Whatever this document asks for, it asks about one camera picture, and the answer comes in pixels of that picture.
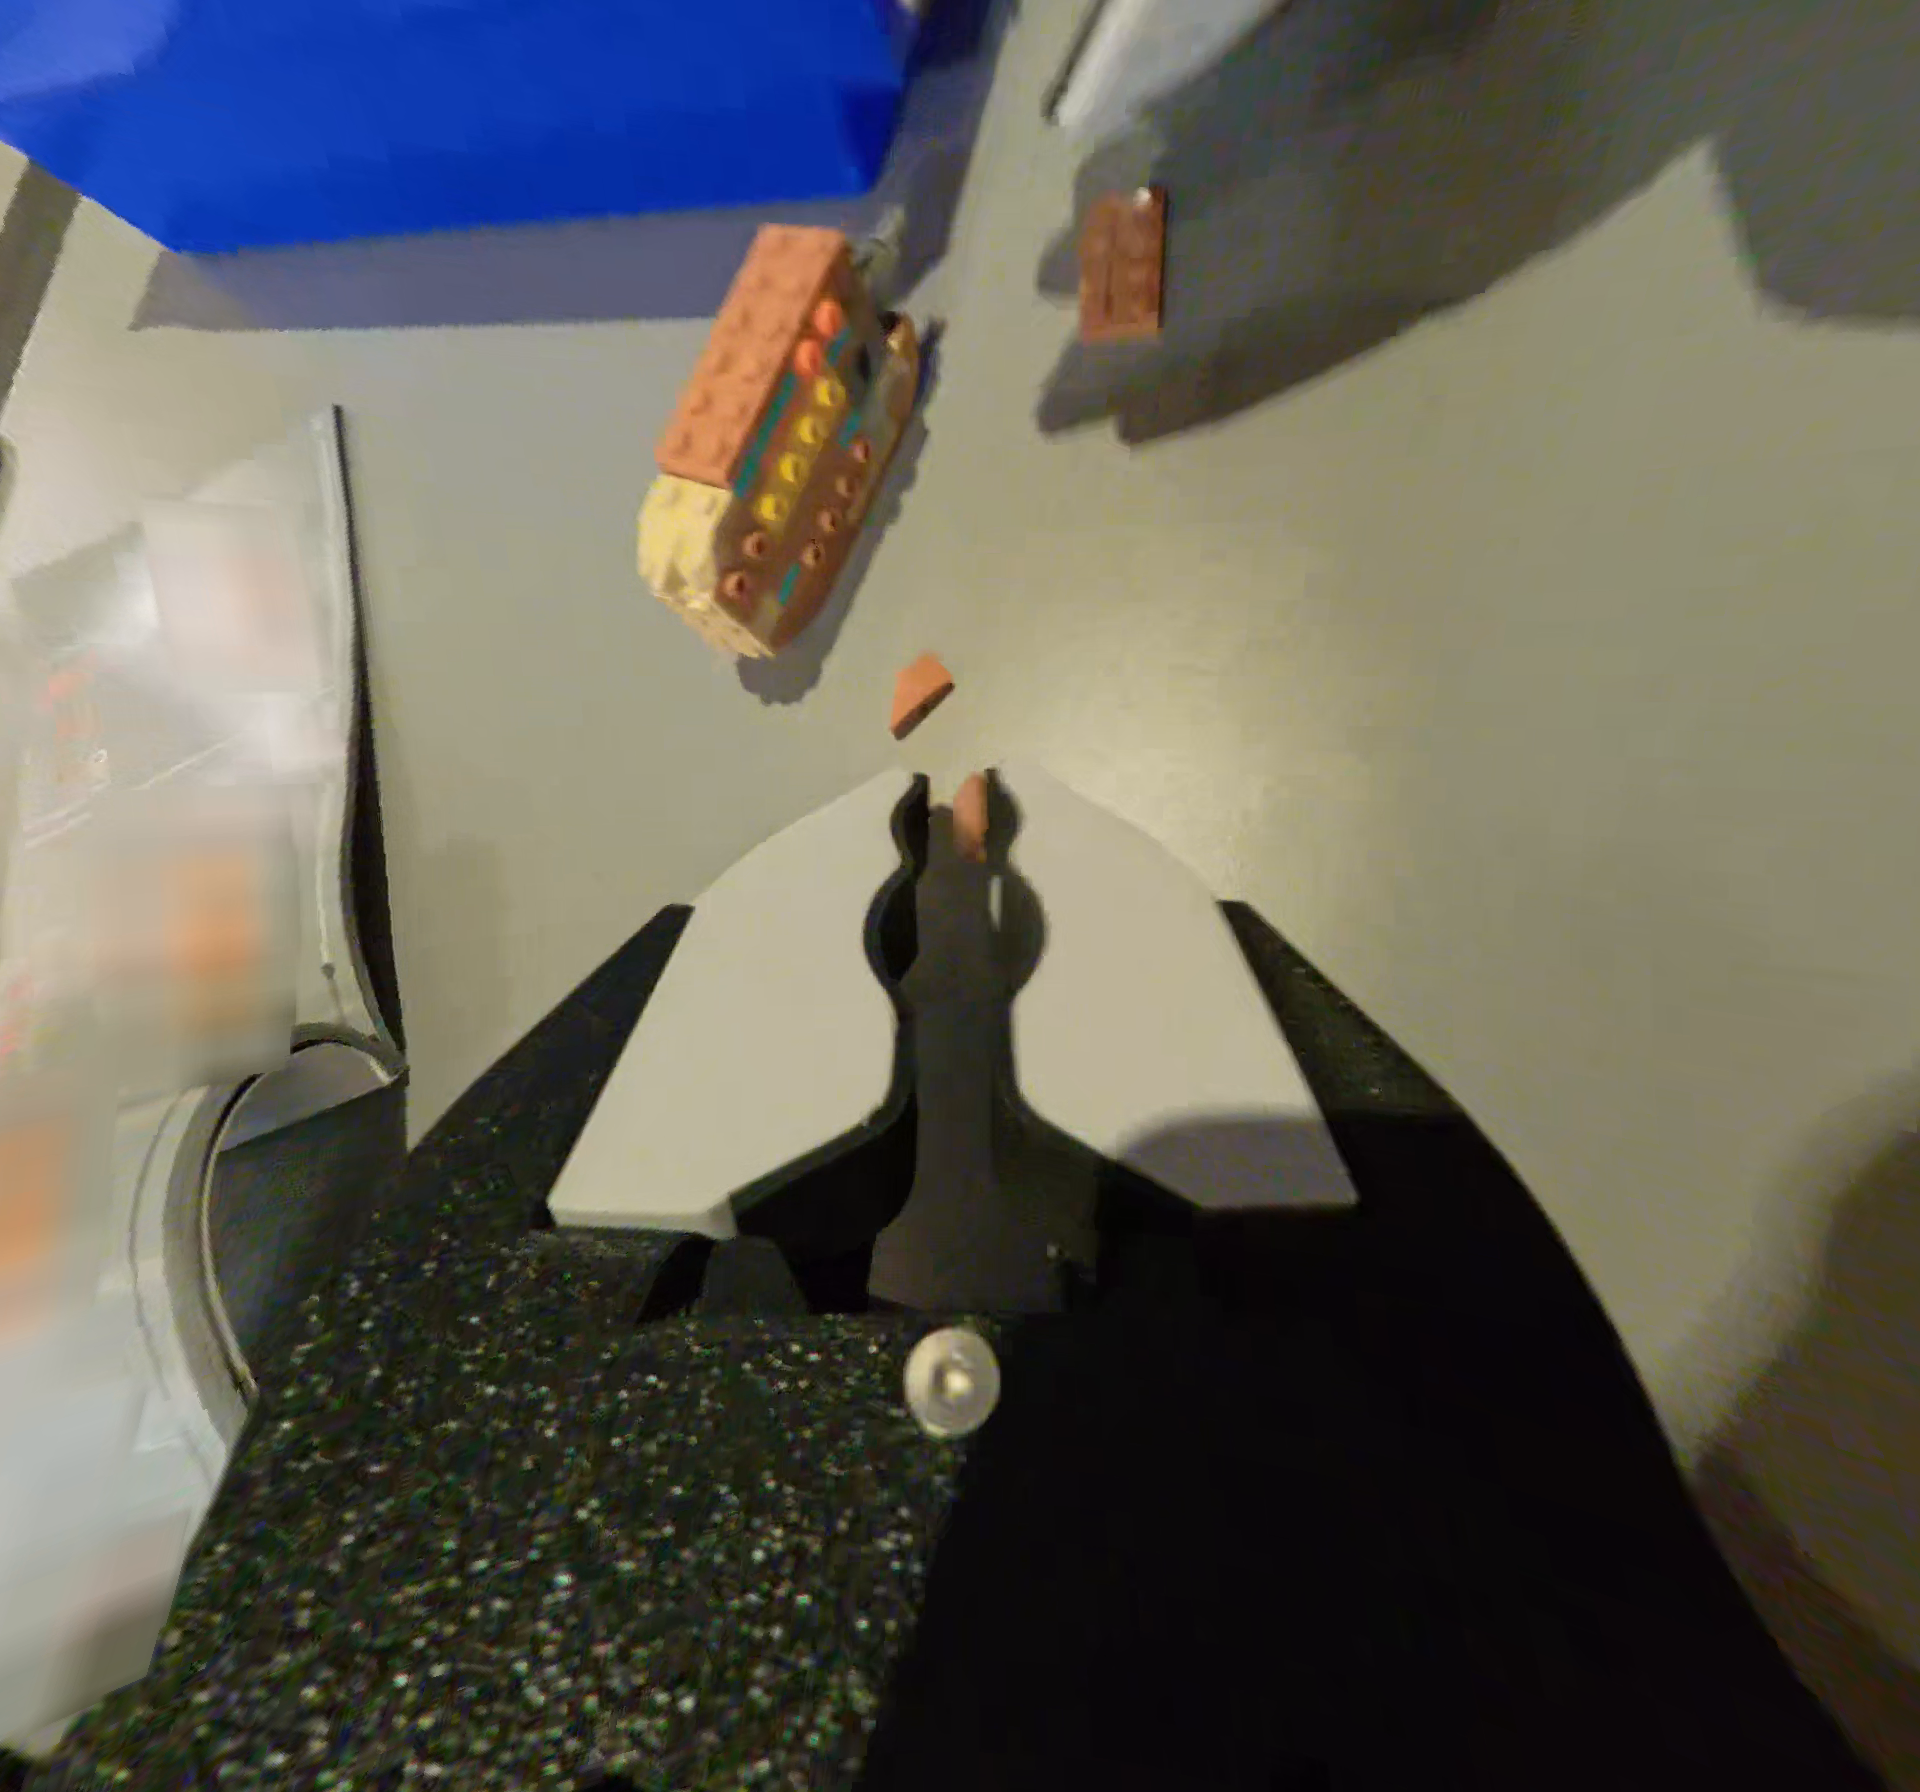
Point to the blue plastic parts bin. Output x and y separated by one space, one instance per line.
450 37

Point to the toy brick instruction booklet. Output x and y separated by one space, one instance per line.
90 1447

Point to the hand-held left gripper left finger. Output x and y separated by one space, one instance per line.
750 1042

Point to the small brown sloped toy brick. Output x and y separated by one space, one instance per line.
919 694

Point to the brown tan toy brick assembly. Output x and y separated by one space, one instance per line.
765 428

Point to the brown toy brick plate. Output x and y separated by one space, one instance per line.
1125 264

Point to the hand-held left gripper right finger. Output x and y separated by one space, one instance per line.
1154 1012

